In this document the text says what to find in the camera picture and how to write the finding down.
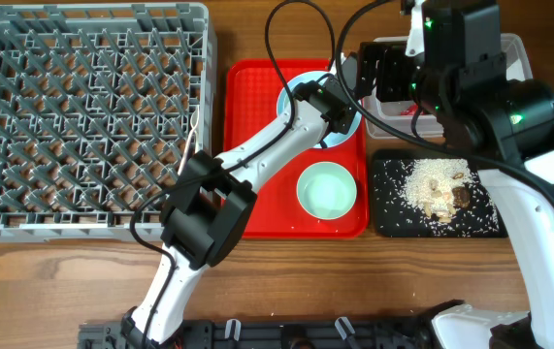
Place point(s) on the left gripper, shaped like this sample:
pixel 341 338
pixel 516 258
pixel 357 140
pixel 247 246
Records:
pixel 346 127

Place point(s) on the light blue plate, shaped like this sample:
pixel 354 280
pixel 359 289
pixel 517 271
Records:
pixel 332 139

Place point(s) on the green bowl with food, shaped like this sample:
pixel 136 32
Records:
pixel 326 190

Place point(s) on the white plastic spoon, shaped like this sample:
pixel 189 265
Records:
pixel 188 147

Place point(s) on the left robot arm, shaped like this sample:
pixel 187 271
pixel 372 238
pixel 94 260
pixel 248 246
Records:
pixel 205 213

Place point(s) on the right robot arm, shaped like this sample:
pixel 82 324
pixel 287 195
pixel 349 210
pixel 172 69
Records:
pixel 509 133

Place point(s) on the grey dishwasher rack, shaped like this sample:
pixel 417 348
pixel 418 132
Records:
pixel 95 101

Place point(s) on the red plastic tray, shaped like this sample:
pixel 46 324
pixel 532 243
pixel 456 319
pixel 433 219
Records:
pixel 253 97

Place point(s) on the black plastic tray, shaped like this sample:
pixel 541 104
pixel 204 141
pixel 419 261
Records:
pixel 477 217

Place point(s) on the pile of rice scraps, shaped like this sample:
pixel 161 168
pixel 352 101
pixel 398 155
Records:
pixel 430 184

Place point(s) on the clear plastic bin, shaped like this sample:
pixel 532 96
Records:
pixel 517 67

